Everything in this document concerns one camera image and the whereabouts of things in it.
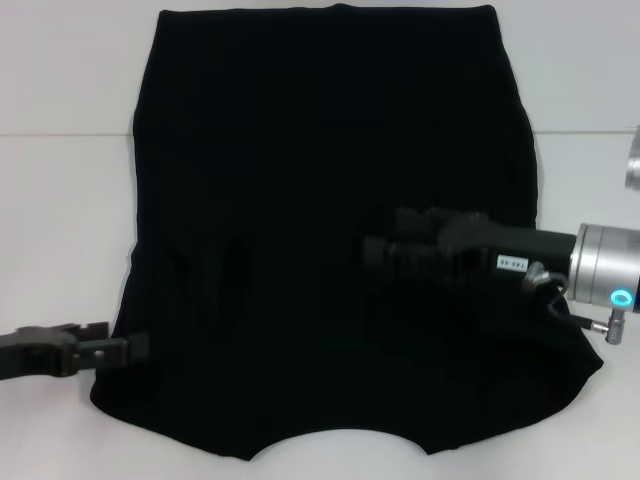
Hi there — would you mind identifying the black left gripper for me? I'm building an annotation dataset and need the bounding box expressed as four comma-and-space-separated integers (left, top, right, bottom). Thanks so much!
0, 321, 151, 382

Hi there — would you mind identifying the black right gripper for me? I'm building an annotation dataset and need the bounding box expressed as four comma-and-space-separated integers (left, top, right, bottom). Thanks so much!
361, 206, 581, 302

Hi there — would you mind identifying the right gripper cable with plugs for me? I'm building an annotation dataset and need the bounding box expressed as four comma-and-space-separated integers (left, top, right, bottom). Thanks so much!
521, 261, 627, 346

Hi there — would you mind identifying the black t-shirt with FREE print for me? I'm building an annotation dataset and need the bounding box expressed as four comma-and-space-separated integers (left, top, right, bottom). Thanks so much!
88, 3, 607, 450

